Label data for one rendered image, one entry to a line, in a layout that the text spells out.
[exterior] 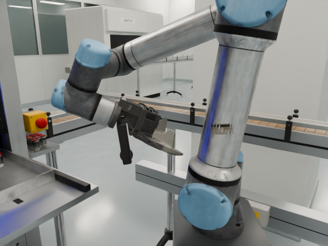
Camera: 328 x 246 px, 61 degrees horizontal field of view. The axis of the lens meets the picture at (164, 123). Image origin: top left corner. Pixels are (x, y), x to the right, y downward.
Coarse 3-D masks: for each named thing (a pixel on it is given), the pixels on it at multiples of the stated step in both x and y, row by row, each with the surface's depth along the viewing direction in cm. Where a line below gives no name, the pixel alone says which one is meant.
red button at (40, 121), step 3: (39, 120) 104; (42, 120) 104; (45, 120) 105; (36, 123) 104; (39, 123) 103; (42, 123) 104; (45, 123) 105; (39, 126) 104; (42, 126) 104; (45, 126) 106
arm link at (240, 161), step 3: (240, 150) 73; (240, 153) 71; (240, 156) 70; (240, 159) 70; (237, 162) 70; (240, 162) 71; (243, 162) 72; (240, 165) 71; (240, 180) 71; (240, 183) 73; (240, 186) 74; (240, 189) 74; (237, 192) 73; (240, 192) 76; (237, 195) 73; (237, 198) 73
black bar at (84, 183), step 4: (32, 160) 95; (52, 168) 89; (56, 172) 86; (60, 172) 86; (56, 176) 86; (60, 176) 84; (64, 176) 84; (68, 176) 84; (60, 180) 85; (64, 180) 83; (68, 180) 82; (72, 180) 81; (76, 180) 81; (80, 180) 81; (72, 184) 82; (76, 184) 80; (80, 184) 79; (84, 184) 79; (88, 184) 79; (80, 188) 80; (84, 188) 78; (88, 188) 79
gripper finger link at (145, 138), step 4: (140, 136) 71; (144, 136) 71; (148, 136) 72; (144, 140) 71; (148, 140) 70; (152, 140) 71; (148, 144) 70; (152, 144) 70; (156, 144) 71; (160, 144) 70; (156, 148) 70; (160, 148) 70
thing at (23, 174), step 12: (12, 156) 98; (0, 168) 93; (12, 168) 93; (24, 168) 93; (36, 168) 90; (48, 168) 86; (0, 180) 85; (12, 180) 85; (24, 180) 85; (36, 180) 81; (48, 180) 84; (0, 192) 73; (12, 192) 75; (24, 192) 78
